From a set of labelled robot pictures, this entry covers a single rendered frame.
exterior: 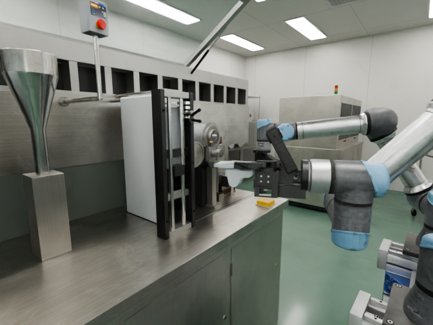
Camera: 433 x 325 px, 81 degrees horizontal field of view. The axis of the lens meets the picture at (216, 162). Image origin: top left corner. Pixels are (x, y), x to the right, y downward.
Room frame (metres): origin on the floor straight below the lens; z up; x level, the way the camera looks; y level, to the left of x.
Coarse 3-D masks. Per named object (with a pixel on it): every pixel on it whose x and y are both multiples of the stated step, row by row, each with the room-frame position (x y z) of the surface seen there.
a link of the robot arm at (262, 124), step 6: (258, 120) 1.28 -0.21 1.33; (264, 120) 1.26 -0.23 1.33; (270, 120) 1.26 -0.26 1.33; (258, 126) 1.27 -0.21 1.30; (264, 126) 1.25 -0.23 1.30; (270, 126) 1.25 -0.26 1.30; (258, 132) 1.27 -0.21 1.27; (264, 132) 1.25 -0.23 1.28; (258, 138) 1.27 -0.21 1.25; (264, 138) 1.25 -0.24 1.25
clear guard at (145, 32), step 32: (0, 0) 0.89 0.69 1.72; (32, 0) 0.94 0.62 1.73; (64, 0) 0.99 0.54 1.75; (128, 0) 1.10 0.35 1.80; (160, 0) 1.17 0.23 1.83; (192, 0) 1.25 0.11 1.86; (224, 0) 1.33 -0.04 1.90; (64, 32) 1.09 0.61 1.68; (128, 32) 1.24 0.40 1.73; (160, 32) 1.33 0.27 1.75; (192, 32) 1.43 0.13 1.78
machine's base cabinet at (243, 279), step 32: (224, 256) 0.94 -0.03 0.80; (256, 256) 1.15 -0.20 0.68; (192, 288) 0.79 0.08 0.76; (224, 288) 0.94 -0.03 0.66; (256, 288) 1.16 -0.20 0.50; (128, 320) 0.60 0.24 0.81; (160, 320) 0.68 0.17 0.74; (192, 320) 0.79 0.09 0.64; (224, 320) 0.94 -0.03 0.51; (256, 320) 1.16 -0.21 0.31
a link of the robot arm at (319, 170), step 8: (312, 160) 0.55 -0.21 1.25; (320, 160) 0.55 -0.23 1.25; (328, 160) 0.55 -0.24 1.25; (312, 168) 0.53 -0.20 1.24; (320, 168) 0.53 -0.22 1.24; (328, 168) 0.52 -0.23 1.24; (312, 176) 0.52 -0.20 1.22; (320, 176) 0.52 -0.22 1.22; (328, 176) 0.52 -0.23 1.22; (312, 184) 0.53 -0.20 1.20; (320, 184) 0.52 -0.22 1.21; (328, 184) 0.52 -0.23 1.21; (312, 192) 0.54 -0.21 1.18; (320, 192) 0.54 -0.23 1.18; (328, 192) 0.53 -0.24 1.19
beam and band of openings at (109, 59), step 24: (0, 48) 0.93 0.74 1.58; (48, 48) 1.04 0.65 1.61; (72, 48) 1.11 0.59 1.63; (0, 72) 0.98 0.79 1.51; (72, 72) 1.11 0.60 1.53; (120, 72) 1.36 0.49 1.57; (144, 72) 1.39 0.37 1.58; (168, 72) 1.52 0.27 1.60; (216, 96) 1.98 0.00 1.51; (240, 96) 2.20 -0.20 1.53
